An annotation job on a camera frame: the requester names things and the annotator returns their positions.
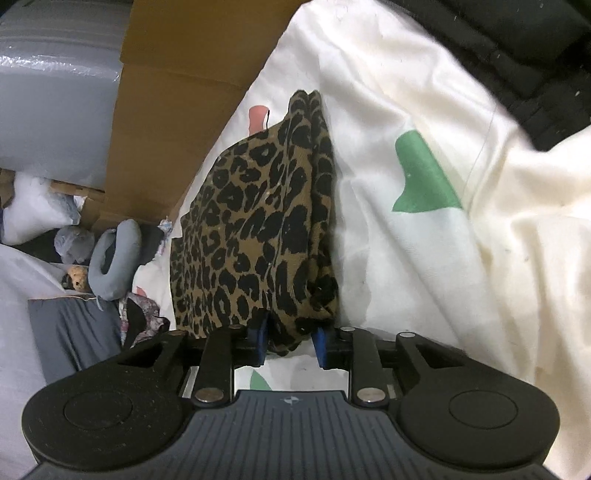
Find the black folded cloth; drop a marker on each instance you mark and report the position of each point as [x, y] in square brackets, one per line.
[531, 55]

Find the bear printed bed sheet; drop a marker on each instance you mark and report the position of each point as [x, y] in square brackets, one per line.
[461, 277]

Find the brown cardboard sheet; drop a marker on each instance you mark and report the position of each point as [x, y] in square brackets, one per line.
[175, 115]

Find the grey-blue neck pillow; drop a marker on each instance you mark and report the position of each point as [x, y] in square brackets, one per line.
[104, 272]

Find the white pillow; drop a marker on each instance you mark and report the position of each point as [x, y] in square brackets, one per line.
[37, 207]

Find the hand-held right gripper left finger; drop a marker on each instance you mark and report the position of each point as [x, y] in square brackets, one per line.
[259, 339]

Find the clear plastic bag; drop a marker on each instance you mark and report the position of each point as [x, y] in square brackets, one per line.
[74, 244]

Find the teddy bear toy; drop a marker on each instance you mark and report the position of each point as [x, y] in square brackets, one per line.
[76, 277]

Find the grey pillow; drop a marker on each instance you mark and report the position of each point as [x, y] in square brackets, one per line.
[69, 332]

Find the leopard print pants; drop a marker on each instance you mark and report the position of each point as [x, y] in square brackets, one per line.
[249, 230]

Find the black garment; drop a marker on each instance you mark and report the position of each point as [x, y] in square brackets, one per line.
[138, 323]

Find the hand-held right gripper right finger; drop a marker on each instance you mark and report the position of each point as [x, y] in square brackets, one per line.
[319, 346]

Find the grey appliance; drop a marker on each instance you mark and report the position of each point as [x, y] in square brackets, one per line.
[55, 115]

